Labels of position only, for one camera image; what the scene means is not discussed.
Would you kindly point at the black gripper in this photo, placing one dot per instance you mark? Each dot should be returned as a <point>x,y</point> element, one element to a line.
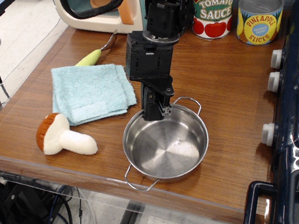
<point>146,60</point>

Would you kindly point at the stainless steel pot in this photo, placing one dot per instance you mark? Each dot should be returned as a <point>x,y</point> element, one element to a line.
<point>167,150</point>

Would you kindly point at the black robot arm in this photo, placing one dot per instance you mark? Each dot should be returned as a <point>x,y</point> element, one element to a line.
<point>166,21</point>

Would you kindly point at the light blue folded cloth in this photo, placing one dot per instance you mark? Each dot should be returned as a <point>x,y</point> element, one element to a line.
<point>88,93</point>

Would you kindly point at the toy microwave oven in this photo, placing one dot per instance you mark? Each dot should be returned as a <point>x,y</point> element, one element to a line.
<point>124,16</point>

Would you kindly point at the plush mushroom toy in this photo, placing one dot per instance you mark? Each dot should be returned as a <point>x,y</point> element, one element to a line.
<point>54,135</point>

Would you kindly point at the tomato sauce can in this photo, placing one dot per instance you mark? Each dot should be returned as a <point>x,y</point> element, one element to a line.
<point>213,18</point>

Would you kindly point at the pineapple slices can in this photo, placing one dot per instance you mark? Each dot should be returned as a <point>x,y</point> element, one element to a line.
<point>259,21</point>

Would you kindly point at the green handled spoon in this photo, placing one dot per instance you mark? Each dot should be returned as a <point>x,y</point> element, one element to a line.
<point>92,58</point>

